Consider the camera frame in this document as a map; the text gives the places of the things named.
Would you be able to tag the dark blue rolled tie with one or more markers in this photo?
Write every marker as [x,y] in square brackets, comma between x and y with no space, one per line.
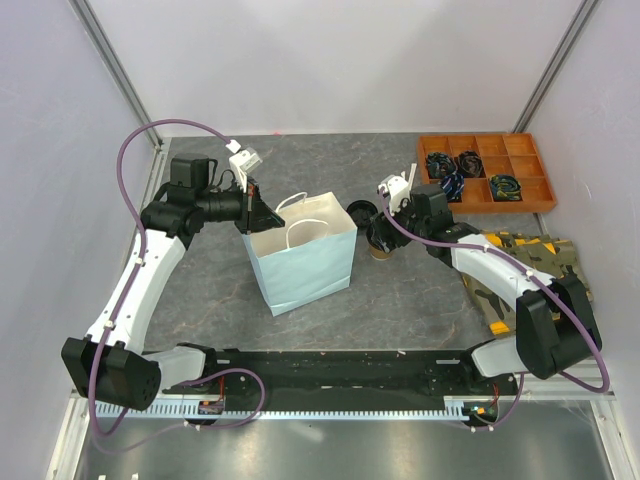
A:
[440,165]

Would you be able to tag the brown paper coffee cup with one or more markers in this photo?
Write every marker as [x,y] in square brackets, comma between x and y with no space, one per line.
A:
[382,254]

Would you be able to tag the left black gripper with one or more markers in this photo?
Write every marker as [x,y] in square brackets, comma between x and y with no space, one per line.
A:
[256,215]

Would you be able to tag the orange compartment tray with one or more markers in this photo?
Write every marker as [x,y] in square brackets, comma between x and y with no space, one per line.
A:
[512,154]

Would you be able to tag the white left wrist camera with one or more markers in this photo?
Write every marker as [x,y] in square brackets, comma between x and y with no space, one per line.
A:
[242,162]

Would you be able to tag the slotted cable duct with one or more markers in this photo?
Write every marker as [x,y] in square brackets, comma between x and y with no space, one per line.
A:
[452,411]

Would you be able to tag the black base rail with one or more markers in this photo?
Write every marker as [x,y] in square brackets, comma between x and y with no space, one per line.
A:
[344,380]

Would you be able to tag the green yellow rolled tie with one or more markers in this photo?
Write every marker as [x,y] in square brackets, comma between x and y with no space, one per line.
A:
[505,188]

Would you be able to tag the white and blue paper bag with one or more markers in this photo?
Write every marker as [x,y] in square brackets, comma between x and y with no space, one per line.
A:
[310,257]

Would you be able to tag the white straw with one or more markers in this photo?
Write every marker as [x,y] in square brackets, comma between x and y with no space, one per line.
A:
[411,175]

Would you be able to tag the camouflage folded cloth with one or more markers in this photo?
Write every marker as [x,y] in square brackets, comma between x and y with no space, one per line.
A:
[554,256]

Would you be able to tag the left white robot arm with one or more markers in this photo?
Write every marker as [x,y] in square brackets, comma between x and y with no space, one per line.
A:
[108,364]

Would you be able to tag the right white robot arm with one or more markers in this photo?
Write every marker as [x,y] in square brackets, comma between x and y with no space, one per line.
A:
[555,325]

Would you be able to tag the blue striped rolled tie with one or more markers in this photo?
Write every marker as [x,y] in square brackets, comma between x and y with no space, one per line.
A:
[453,186]

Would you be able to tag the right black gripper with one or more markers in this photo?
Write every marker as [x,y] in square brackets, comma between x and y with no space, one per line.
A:
[382,225]

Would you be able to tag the black brown rolled tie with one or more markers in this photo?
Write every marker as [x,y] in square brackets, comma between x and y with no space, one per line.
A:
[470,164]

